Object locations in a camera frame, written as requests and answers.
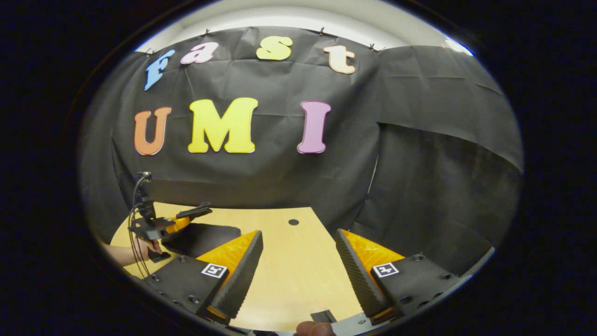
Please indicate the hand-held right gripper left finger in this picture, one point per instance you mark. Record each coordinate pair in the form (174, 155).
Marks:
(240, 275)

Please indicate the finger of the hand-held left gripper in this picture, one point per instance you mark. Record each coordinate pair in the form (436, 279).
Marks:
(198, 211)
(179, 224)

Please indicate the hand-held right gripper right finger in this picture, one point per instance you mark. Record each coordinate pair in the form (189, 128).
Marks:
(359, 280)

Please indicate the dark grey jeans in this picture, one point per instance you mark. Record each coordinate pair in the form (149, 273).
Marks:
(210, 238)

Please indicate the black backdrop cloth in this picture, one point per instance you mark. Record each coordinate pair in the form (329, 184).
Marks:
(280, 177)

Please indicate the small ceiling light panel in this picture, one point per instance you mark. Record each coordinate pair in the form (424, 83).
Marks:
(459, 47)

